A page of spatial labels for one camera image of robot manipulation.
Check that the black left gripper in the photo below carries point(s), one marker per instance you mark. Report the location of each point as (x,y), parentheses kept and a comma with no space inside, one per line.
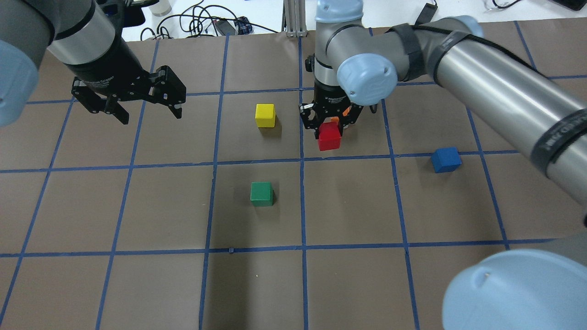
(111,65)

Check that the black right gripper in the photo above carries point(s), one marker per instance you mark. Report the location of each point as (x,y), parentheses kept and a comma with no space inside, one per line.
(326,95)

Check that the red wooden block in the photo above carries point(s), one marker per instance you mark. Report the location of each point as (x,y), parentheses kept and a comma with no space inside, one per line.
(329,136)

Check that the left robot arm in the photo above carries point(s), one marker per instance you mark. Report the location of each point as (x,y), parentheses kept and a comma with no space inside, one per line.
(86,36)

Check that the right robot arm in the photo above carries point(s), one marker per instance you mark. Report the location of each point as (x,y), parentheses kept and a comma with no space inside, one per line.
(520,289)

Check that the yellow wooden block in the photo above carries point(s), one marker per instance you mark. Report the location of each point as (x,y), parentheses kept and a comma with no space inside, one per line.
(265,115)

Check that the green wooden block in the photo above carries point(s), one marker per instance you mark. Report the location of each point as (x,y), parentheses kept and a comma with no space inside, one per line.
(261,194)

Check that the blue wooden block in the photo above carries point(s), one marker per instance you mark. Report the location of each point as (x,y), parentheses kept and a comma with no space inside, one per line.
(446,160)

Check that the black power adapter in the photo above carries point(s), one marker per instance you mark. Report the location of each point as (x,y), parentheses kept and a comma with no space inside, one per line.
(427,13)

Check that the aluminium frame post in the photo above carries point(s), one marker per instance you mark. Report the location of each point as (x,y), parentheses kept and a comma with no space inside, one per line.
(294,18)

